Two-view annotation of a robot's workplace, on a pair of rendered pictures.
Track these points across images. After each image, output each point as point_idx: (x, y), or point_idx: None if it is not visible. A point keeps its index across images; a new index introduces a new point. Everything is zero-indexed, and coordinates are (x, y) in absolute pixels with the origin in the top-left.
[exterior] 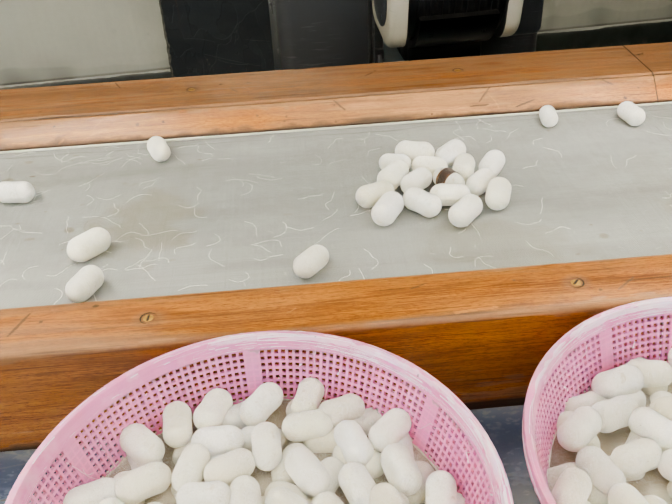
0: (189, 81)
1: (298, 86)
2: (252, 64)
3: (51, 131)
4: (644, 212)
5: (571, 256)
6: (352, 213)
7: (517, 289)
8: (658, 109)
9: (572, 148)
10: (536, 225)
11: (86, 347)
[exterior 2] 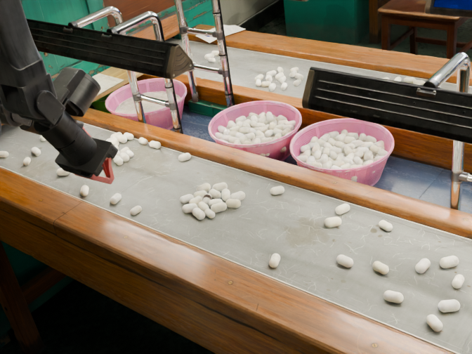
0: (224, 290)
1: (189, 259)
2: None
3: (309, 294)
4: (177, 174)
5: (214, 171)
6: (244, 206)
7: (248, 156)
8: (98, 202)
9: (150, 200)
10: (206, 182)
11: (354, 181)
